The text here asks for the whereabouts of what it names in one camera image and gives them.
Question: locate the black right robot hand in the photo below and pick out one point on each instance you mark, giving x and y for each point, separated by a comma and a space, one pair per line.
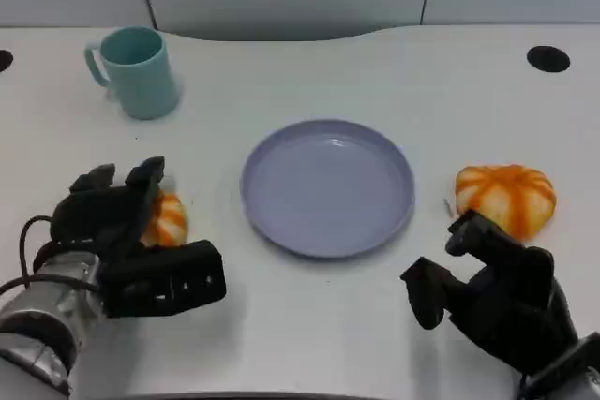
515, 306

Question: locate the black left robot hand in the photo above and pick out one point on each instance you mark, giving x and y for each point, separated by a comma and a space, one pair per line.
103, 217

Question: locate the orange and white bread roll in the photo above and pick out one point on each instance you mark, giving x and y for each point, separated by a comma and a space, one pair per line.
506, 198
169, 219

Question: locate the pale green mug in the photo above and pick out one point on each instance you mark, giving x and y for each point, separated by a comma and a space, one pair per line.
140, 77

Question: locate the lilac plate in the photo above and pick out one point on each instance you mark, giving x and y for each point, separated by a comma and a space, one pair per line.
328, 189

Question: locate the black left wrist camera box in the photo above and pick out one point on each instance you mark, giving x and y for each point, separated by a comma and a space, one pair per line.
164, 278

